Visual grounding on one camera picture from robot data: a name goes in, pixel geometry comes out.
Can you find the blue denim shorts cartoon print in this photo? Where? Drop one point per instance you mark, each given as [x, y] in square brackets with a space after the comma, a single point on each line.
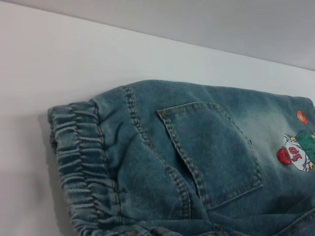
[197, 159]

